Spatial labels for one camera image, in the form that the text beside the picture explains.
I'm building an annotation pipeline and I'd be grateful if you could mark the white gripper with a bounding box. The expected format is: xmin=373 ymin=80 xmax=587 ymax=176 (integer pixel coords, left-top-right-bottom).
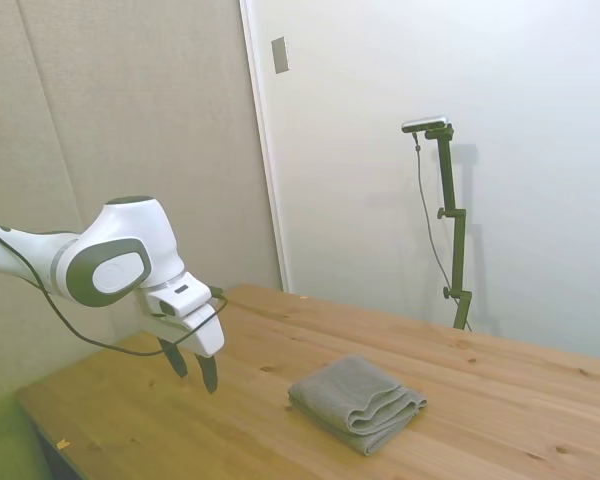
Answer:
xmin=138 ymin=287 xmax=227 ymax=396

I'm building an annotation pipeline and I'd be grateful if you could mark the grey towel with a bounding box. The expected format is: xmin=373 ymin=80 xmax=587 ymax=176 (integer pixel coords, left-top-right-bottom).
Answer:
xmin=287 ymin=354 xmax=429 ymax=457

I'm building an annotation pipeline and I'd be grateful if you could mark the white vertical door trim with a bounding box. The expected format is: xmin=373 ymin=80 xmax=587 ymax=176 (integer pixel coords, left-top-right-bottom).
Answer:
xmin=238 ymin=0 xmax=292 ymax=294

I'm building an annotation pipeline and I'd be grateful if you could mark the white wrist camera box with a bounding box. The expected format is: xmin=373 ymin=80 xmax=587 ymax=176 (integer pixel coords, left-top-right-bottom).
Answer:
xmin=146 ymin=275 xmax=216 ymax=320

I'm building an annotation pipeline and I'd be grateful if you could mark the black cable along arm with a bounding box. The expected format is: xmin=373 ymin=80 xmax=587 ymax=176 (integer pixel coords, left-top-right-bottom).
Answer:
xmin=0 ymin=219 xmax=229 ymax=358

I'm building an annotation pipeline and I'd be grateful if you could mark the dark green camera stand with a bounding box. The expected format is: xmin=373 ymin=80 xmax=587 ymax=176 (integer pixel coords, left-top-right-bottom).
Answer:
xmin=424 ymin=124 xmax=474 ymax=332

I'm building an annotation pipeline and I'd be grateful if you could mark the grey wall plate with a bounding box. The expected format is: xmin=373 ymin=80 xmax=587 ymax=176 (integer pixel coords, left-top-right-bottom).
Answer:
xmin=270 ymin=35 xmax=291 ymax=76

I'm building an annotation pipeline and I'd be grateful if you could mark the silver camera on stand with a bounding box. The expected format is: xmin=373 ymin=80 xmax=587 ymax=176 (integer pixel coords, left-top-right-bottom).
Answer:
xmin=400 ymin=115 xmax=451 ymax=134

